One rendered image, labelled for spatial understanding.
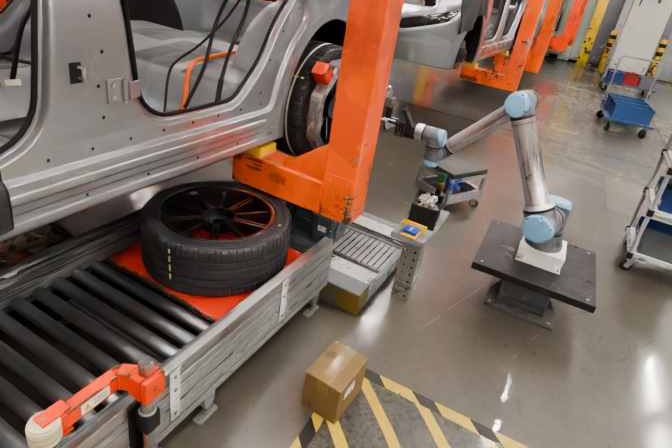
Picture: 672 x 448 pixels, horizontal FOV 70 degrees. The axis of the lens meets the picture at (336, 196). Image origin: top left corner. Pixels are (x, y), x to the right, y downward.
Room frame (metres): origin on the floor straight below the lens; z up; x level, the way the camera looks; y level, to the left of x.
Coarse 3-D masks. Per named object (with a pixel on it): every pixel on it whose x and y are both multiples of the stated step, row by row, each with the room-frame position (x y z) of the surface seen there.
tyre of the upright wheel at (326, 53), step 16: (320, 48) 2.58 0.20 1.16; (336, 48) 2.62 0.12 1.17; (304, 64) 2.46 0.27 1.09; (304, 80) 2.40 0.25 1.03; (304, 96) 2.37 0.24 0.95; (288, 112) 2.37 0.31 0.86; (304, 112) 2.39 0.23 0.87; (288, 128) 2.37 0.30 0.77; (304, 128) 2.40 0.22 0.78; (304, 144) 2.42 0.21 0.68
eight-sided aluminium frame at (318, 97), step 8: (336, 64) 2.50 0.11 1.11; (336, 72) 2.47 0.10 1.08; (320, 88) 2.42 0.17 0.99; (328, 88) 2.41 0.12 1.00; (312, 96) 2.38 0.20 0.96; (320, 96) 2.36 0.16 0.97; (312, 104) 2.37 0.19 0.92; (320, 104) 2.36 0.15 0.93; (312, 112) 2.38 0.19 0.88; (320, 112) 2.37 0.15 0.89; (312, 120) 2.40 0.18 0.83; (320, 120) 2.38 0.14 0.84; (312, 128) 2.40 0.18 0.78; (320, 128) 2.39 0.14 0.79; (312, 136) 2.36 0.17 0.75; (312, 144) 2.42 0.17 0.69; (320, 144) 2.41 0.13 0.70
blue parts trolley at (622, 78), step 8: (608, 56) 10.70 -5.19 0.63; (608, 72) 10.39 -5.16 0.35; (616, 72) 10.17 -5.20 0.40; (624, 72) 10.55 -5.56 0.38; (600, 80) 10.32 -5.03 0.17; (608, 80) 10.20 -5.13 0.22; (616, 80) 10.15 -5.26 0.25; (624, 80) 10.11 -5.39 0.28; (632, 80) 10.06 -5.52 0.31; (640, 80) 10.03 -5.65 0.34; (648, 80) 9.99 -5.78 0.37; (656, 80) 9.94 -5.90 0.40; (640, 88) 9.95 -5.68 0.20; (648, 88) 9.97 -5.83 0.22; (648, 96) 9.93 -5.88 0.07
